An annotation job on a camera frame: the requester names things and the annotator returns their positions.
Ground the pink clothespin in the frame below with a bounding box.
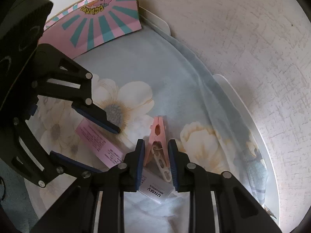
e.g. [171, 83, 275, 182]
[143, 116, 172, 183]

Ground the long pink tube box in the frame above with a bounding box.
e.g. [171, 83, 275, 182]
[74, 119, 175, 205]

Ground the blue floral tablecloth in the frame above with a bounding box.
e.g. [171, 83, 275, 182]
[25, 25, 267, 232]

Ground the pink teal cardboard box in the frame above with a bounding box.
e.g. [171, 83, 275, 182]
[39, 0, 142, 59]

